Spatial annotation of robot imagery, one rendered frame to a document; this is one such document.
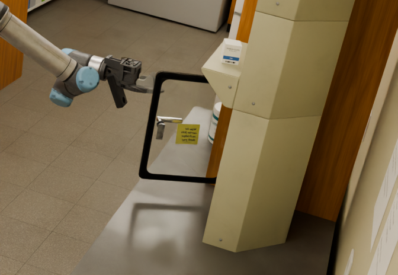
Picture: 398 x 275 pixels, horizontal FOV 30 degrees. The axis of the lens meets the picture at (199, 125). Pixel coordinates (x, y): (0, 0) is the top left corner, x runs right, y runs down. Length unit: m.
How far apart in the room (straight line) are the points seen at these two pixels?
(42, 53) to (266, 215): 0.85
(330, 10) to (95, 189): 2.53
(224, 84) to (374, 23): 0.55
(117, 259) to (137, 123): 3.02
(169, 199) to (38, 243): 1.43
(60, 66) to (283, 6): 0.71
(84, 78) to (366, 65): 0.90
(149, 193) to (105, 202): 1.69
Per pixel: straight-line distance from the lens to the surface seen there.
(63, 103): 2.43
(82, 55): 2.47
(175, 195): 2.59
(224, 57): 2.20
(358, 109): 2.50
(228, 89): 2.14
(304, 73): 2.15
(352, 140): 2.54
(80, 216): 4.10
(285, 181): 2.32
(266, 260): 2.38
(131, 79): 2.42
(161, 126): 2.44
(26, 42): 2.27
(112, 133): 5.01
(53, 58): 2.29
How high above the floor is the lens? 2.27
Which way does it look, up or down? 25 degrees down
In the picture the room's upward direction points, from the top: 12 degrees clockwise
